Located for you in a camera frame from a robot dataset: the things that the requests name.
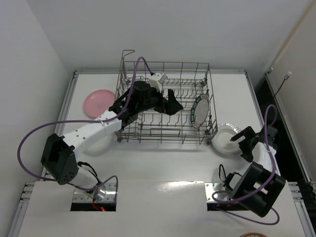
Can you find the black cable with white plug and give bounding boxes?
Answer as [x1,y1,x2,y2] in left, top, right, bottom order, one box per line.
[261,72,292,117]

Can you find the silver foil plate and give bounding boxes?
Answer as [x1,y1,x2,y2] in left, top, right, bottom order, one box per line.
[217,123,241,135]

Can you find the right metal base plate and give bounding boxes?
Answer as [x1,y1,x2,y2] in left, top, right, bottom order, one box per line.
[204,182,229,203]

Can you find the white plate under left arm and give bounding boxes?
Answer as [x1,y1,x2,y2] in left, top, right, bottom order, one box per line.
[83,134,114,157]

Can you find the pink plate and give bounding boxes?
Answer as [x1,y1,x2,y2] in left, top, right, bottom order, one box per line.
[83,89,116,118]

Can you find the metal wire dish rack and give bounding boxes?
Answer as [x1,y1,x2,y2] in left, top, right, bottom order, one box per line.
[116,50,218,144]

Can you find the metal base plate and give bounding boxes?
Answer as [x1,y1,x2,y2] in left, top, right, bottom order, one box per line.
[204,182,229,203]
[73,183,117,204]

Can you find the white deep plate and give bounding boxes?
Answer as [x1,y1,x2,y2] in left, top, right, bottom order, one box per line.
[212,128,241,156]

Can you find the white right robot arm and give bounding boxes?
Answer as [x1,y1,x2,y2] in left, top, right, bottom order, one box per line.
[224,125,285,217]

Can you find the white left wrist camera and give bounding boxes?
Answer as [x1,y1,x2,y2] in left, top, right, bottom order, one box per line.
[149,73,168,93]

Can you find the brown rimmed bowl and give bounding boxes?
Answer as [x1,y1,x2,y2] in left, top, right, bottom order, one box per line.
[240,232,267,237]

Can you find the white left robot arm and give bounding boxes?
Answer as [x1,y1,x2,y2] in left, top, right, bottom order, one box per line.
[41,80,183,192]

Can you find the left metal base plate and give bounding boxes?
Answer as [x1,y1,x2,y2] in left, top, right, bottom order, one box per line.
[73,183,117,204]

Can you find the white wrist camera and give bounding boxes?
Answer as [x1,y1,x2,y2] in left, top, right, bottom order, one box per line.
[149,73,168,93]
[266,125,278,150]

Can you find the white plate with green rim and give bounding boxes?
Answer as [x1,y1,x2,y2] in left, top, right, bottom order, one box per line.
[190,94,210,128]

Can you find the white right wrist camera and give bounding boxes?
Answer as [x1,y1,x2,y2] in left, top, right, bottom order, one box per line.
[266,125,278,150]

